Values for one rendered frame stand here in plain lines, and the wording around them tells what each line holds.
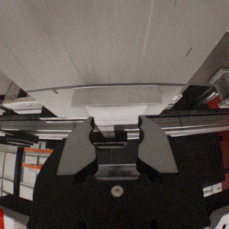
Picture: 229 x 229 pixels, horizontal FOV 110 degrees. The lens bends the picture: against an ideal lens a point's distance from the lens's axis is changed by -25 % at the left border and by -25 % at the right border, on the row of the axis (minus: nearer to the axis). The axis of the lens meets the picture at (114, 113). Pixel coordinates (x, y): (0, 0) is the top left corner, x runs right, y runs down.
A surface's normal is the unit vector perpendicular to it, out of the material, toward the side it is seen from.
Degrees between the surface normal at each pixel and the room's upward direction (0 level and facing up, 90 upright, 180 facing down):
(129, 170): 90
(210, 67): 0
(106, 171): 90
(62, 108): 0
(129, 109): 0
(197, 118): 90
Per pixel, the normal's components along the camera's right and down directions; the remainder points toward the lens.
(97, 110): 0.02, 0.92
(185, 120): -0.03, -0.38
